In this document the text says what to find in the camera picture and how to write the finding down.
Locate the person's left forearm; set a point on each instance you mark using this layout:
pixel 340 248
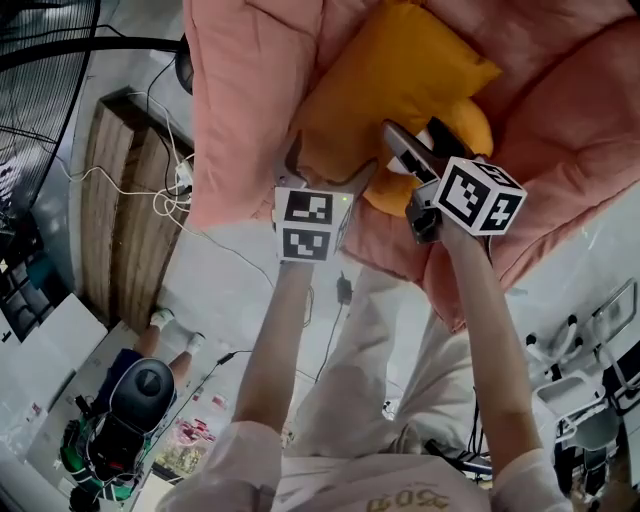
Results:
pixel 272 345

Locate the orange rectangular pillow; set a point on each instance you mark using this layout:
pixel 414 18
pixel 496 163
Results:
pixel 390 75

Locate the black standing fan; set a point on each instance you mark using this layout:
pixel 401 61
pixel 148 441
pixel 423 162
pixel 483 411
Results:
pixel 100 47

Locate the black waist device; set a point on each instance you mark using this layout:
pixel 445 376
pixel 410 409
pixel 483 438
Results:
pixel 450 452

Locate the person's right forearm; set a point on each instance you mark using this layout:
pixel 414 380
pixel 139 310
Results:
pixel 490 350

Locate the black shelf with bins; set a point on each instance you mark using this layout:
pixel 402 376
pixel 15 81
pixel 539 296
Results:
pixel 30 290

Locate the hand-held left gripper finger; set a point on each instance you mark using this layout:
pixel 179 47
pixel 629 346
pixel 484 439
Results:
pixel 362 182
pixel 292 167

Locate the orange flower-shaped cushion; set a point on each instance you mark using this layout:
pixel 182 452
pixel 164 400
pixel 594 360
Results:
pixel 475 130

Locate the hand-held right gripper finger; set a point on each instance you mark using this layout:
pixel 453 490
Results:
pixel 415 160
pixel 447 142

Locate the person's white trousers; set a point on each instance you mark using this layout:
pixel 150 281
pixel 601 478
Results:
pixel 350 390

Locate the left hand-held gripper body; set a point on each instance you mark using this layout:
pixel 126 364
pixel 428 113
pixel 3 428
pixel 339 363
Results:
pixel 310 225

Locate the person's white shirt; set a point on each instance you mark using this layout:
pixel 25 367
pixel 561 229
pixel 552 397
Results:
pixel 350 485

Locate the pink padded lounge chair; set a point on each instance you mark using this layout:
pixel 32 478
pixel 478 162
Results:
pixel 250 100

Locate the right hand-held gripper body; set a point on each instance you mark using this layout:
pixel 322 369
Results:
pixel 475 195

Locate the wooden bench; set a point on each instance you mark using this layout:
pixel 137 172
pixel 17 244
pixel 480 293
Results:
pixel 105 200

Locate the white office chair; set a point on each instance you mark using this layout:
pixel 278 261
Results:
pixel 575 395

